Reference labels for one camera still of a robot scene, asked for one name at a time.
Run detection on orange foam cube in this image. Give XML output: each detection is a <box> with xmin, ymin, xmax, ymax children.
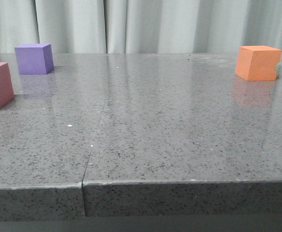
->
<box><xmin>235</xmin><ymin>45</ymin><xmax>282</xmax><ymax>81</ymax></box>

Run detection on grey curtain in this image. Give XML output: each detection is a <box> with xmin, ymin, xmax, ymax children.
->
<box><xmin>0</xmin><ymin>0</ymin><xmax>282</xmax><ymax>53</ymax></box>

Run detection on purple foam cube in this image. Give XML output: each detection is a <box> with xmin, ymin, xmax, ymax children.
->
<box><xmin>15</xmin><ymin>43</ymin><xmax>54</xmax><ymax>74</ymax></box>

